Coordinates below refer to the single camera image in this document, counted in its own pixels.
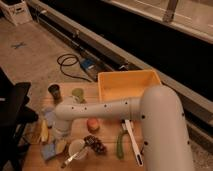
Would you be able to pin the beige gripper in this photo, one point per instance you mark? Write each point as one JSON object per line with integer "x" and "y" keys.
{"x": 60, "y": 146}

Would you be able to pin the blue sponge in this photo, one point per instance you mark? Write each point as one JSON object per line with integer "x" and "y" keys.
{"x": 48, "y": 151}

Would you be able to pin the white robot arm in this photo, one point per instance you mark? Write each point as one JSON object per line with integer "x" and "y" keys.
{"x": 163, "y": 123}

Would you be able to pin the white bowl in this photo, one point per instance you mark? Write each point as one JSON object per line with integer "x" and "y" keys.
{"x": 78, "y": 146}

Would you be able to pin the yellow banana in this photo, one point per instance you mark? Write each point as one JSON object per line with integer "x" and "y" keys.
{"x": 44, "y": 133}

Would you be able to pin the bunch of dark grapes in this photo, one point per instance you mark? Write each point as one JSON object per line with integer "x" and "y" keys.
{"x": 95, "y": 144}

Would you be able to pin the blue grey cloth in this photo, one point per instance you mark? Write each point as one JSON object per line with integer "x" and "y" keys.
{"x": 49, "y": 116}

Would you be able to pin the orange peach fruit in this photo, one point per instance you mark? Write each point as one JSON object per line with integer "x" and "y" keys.
{"x": 93, "y": 124}

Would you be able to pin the green cup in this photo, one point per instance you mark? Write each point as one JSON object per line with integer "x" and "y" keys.
{"x": 78, "y": 94}

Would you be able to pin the black chair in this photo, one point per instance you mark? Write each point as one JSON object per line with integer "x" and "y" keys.
{"x": 14, "y": 115}

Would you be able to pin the dark brown cup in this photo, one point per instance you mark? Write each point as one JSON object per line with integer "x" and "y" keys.
{"x": 54, "y": 90}

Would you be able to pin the green chili pepper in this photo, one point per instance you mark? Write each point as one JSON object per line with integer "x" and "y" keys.
{"x": 119, "y": 146}

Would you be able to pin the white dish brush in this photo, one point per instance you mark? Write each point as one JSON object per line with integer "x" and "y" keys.
{"x": 126, "y": 124}

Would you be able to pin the yellow plastic bin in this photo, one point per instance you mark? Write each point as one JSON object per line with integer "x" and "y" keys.
{"x": 123, "y": 84}

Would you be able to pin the blue power box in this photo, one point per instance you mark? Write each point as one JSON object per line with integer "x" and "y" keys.
{"x": 87, "y": 64}

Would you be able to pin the white cardboard box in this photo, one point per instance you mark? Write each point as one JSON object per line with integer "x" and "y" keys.
{"x": 17, "y": 14}

